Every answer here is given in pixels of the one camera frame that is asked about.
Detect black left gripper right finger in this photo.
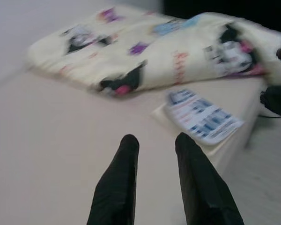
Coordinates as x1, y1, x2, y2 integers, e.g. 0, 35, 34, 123
175, 132, 245, 225

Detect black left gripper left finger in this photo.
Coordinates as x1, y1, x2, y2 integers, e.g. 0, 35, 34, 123
86, 134, 140, 225

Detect white book blue letters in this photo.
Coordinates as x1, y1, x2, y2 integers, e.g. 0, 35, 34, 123
151, 88, 246, 144

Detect cream cartoon print blanket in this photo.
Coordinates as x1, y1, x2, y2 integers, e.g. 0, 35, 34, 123
27, 7, 281, 98

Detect beige mattress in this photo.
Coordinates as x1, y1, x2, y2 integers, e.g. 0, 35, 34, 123
0, 4, 265, 225

